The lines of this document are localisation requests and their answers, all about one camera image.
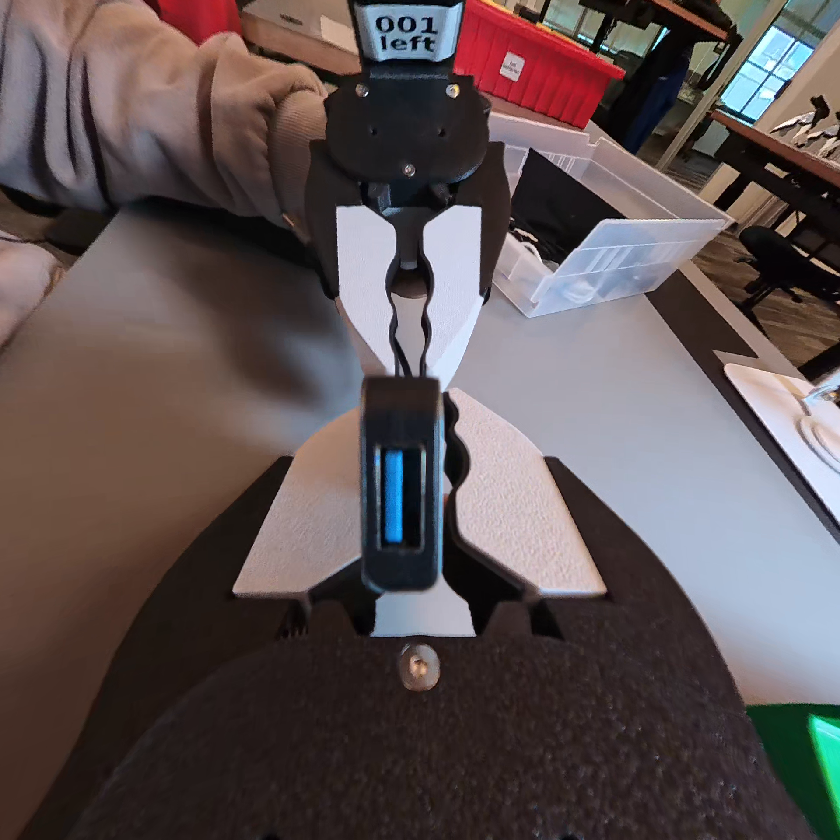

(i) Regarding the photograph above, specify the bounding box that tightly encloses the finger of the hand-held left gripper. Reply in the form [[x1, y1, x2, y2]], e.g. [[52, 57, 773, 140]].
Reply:
[[413, 205, 484, 382], [335, 205, 412, 380]]

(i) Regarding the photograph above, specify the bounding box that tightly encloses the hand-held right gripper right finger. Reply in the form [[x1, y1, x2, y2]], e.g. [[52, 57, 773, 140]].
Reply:
[[441, 387, 609, 636]]

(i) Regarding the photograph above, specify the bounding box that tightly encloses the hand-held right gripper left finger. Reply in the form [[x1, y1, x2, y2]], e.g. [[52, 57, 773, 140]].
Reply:
[[231, 420, 366, 603]]

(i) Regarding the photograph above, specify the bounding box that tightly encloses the small black usb hub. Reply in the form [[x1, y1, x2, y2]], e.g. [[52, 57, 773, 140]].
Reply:
[[359, 374, 448, 593]]

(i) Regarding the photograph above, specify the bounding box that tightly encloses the clear plastic bin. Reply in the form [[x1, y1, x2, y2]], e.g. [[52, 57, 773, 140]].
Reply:
[[487, 110, 735, 320]]

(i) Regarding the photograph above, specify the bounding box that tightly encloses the green plastic bin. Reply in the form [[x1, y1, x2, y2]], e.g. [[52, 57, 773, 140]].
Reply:
[[747, 701, 840, 840]]

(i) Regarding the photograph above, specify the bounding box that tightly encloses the person's left forearm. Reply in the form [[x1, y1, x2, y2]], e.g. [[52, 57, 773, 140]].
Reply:
[[0, 0, 330, 229]]

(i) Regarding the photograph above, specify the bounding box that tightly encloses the red plastic bin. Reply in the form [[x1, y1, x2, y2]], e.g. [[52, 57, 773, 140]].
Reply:
[[451, 0, 626, 130]]

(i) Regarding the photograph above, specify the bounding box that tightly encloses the grey side table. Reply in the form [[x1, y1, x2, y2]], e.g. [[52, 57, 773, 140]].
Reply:
[[239, 0, 363, 74]]

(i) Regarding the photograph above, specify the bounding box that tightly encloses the red tote bag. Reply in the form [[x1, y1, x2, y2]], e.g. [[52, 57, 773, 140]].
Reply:
[[157, 0, 245, 46]]

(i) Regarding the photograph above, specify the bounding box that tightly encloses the dark blue jacket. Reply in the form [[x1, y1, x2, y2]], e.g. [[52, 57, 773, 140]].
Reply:
[[620, 42, 693, 156]]

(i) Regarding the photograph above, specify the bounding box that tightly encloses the wooden instruction board stand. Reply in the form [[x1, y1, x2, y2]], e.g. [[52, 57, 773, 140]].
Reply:
[[723, 362, 840, 492]]

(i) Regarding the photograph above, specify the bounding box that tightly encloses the black office chair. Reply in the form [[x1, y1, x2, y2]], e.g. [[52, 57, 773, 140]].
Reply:
[[735, 225, 840, 312]]

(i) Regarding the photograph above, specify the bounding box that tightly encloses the wooden top desk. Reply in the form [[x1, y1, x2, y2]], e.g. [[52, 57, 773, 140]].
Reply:
[[710, 108, 840, 263]]

